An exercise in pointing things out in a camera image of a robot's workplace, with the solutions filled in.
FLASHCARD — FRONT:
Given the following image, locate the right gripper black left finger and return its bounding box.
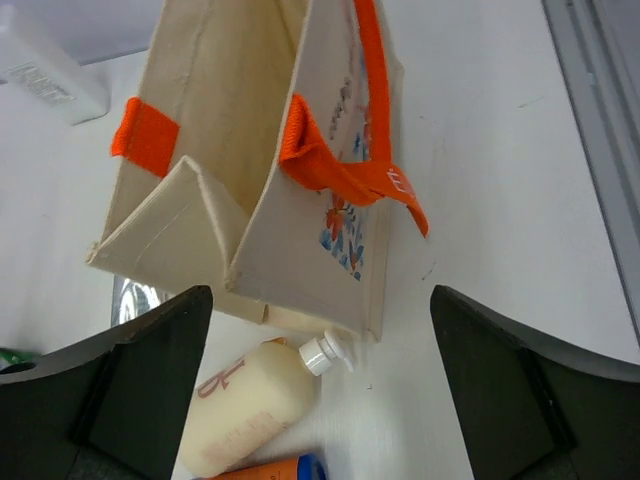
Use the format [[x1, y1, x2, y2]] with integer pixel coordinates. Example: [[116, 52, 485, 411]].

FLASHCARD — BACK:
[[1, 286, 213, 479]]

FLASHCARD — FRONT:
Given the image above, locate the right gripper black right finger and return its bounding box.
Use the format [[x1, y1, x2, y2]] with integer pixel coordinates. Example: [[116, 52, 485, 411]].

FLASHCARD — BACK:
[[430, 285, 639, 479]]

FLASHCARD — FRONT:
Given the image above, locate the silver foil tube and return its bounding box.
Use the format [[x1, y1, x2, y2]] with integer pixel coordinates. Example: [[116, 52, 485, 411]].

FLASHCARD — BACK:
[[110, 276, 172, 327]]

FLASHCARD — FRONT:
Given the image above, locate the cream lotion pump bottle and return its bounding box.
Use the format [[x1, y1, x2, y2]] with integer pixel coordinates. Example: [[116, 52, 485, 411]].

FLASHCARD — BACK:
[[178, 330, 354, 478]]

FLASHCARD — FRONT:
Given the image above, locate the orange tube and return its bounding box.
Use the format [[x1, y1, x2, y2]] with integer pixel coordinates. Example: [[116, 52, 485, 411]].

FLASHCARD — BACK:
[[213, 453, 329, 480]]

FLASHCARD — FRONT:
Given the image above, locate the canvas tote bag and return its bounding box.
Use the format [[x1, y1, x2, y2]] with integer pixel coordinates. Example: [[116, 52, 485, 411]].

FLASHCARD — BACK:
[[87, 1, 429, 341]]

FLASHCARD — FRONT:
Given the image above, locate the clear square bottle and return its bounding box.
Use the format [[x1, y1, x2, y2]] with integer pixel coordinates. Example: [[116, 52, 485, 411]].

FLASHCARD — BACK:
[[1, 4, 110, 125]]

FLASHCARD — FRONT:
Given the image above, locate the aluminium frame post right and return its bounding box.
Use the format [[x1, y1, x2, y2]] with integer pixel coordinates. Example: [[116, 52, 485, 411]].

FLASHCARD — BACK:
[[542, 1, 639, 334]]

